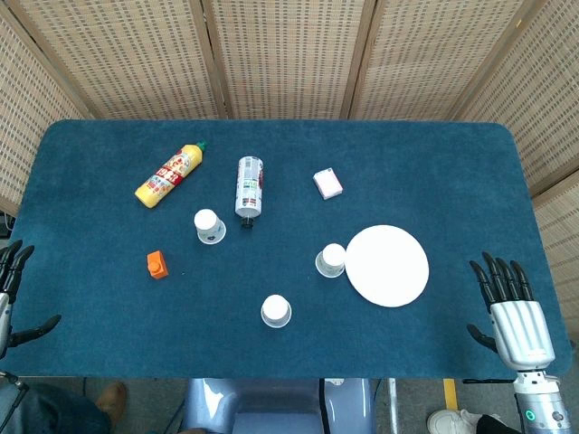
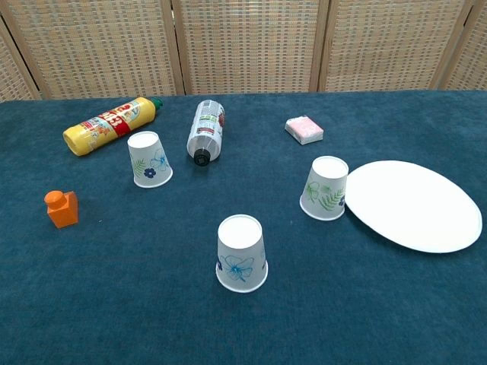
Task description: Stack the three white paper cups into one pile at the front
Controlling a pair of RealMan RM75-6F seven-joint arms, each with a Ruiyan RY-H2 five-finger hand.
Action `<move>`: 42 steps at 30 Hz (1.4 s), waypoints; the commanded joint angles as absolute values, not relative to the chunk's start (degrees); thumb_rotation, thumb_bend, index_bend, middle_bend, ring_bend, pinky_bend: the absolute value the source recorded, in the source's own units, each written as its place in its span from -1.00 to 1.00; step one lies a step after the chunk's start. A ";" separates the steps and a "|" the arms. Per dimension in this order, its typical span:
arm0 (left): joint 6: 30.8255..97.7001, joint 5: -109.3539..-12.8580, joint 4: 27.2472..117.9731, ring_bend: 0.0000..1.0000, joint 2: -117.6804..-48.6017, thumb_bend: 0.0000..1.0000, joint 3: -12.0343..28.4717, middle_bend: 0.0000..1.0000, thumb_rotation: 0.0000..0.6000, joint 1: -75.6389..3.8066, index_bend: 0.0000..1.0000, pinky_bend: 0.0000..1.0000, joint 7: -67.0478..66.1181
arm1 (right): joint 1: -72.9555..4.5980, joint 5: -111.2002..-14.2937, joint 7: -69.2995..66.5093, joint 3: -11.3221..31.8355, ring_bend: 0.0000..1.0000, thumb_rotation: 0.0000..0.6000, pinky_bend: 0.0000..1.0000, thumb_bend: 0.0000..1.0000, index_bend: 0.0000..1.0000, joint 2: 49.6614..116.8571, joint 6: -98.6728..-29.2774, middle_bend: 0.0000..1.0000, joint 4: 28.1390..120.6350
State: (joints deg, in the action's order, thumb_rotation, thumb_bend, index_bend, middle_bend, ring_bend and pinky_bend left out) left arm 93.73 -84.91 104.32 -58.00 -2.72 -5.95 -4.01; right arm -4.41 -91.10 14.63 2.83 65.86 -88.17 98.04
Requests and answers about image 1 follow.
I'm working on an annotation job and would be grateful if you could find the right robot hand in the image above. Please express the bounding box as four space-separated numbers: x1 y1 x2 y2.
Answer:
467 251 556 373

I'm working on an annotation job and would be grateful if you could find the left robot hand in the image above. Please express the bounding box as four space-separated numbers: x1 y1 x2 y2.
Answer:
0 239 62 361

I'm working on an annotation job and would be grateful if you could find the paper cup green leaf print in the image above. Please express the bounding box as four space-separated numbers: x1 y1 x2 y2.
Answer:
315 242 347 278

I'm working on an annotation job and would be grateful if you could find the paper cup blue flower print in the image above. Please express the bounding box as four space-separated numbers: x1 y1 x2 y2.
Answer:
193 208 227 246

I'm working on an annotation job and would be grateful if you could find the white paper plate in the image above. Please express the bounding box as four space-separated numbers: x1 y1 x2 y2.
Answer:
344 224 431 309

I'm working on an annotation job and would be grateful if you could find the white paper cup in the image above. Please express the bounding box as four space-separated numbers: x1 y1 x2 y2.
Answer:
260 294 293 329

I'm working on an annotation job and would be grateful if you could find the black trouser leg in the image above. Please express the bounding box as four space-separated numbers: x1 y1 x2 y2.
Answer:
472 413 521 434

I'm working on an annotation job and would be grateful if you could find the blue jeans leg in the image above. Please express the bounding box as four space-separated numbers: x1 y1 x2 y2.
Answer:
0 382 112 434

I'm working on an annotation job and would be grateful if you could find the white sneaker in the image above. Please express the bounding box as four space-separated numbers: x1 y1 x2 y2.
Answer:
427 408 485 434

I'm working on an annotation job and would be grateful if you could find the brown shoe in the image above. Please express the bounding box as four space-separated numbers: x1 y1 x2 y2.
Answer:
95 382 128 424

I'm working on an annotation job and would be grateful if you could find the metal table leg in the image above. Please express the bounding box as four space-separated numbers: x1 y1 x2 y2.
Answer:
386 378 400 434

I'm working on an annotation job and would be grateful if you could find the orange toy block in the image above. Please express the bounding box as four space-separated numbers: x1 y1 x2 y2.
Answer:
146 250 170 281

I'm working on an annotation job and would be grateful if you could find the blue felt tablecloth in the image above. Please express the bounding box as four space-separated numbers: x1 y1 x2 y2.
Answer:
0 118 574 380

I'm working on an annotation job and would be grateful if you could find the yellow sauce bottle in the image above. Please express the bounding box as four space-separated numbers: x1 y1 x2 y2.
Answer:
134 140 209 210

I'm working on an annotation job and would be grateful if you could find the pink tissue pack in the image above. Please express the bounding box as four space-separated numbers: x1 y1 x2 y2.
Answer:
312 167 345 201

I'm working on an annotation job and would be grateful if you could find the blue-grey robot torso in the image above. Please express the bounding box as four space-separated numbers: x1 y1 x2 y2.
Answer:
180 377 376 434

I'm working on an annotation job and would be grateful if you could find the clear plastic bottle black cap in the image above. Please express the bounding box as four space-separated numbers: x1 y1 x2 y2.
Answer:
233 156 265 231

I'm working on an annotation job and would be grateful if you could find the woven bamboo folding screen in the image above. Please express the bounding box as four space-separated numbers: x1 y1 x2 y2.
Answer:
0 0 579 335

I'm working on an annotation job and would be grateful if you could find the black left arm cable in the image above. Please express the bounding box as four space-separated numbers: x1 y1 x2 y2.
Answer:
0 370 29 394

